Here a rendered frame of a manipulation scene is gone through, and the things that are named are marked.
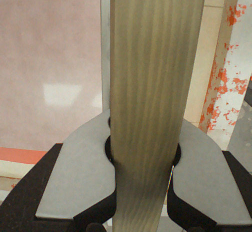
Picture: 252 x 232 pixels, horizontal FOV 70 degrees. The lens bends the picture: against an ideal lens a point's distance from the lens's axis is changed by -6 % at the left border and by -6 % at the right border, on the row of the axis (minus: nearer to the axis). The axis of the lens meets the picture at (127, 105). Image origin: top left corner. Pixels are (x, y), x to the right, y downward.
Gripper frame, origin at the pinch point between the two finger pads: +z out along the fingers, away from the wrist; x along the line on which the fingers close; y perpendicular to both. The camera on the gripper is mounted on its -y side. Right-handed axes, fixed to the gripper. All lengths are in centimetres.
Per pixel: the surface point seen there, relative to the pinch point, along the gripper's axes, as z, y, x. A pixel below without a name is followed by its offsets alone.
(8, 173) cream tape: 14.3, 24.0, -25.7
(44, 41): 14.2, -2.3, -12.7
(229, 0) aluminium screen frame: 12.7, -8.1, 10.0
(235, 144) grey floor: 110, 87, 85
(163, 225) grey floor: 110, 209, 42
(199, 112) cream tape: 14.1, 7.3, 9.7
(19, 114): 14.2, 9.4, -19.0
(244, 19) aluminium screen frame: 10.6, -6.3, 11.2
